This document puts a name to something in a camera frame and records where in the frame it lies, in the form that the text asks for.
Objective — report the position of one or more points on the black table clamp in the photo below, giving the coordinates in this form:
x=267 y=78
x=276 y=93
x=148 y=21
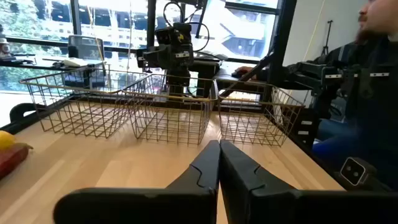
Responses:
x=18 y=109

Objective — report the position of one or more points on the black tripod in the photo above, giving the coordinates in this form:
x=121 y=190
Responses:
x=328 y=34

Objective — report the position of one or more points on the person's hand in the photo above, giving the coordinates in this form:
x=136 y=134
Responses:
x=244 y=71

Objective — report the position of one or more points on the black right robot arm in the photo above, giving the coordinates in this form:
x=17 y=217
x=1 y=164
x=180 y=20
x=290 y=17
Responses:
x=205 y=74

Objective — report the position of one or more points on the person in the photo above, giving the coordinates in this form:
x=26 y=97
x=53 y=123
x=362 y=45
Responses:
x=373 y=124

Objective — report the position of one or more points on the small grey depth camera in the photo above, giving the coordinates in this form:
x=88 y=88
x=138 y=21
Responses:
x=353 y=171

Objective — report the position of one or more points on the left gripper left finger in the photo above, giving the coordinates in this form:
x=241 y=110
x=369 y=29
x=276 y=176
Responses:
x=186 y=199

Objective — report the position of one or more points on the yellow lemon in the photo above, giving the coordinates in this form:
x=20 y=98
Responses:
x=5 y=140

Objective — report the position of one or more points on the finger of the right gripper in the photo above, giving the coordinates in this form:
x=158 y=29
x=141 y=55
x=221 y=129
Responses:
x=185 y=79
x=174 y=79

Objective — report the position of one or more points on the red chili pepper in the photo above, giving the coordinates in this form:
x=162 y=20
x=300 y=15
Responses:
x=11 y=158

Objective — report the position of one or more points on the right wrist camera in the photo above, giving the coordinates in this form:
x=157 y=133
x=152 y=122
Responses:
x=169 y=32

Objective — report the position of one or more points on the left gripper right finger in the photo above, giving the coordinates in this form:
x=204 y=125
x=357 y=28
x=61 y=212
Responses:
x=248 y=199

